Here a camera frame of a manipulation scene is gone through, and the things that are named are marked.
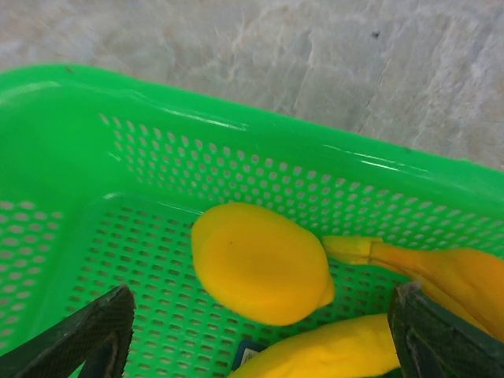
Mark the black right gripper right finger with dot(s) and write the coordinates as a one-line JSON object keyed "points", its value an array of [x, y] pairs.
{"points": [[441, 338]]}

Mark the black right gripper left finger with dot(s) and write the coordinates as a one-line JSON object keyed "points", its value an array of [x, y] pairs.
{"points": [[90, 327]]}

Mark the green perforated plastic basket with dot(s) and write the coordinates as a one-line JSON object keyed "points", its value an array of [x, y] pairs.
{"points": [[118, 157]]}

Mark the yellow fake lemon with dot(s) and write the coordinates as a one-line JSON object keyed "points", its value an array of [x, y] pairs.
{"points": [[260, 267]]}

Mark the orange-yellow fake banana bunch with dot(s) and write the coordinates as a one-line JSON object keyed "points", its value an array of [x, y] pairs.
{"points": [[453, 271]]}

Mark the small yellow fake banana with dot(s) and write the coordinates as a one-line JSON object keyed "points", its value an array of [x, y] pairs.
{"points": [[334, 350]]}

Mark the small paper label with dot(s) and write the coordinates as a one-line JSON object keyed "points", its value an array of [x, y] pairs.
{"points": [[248, 354]]}

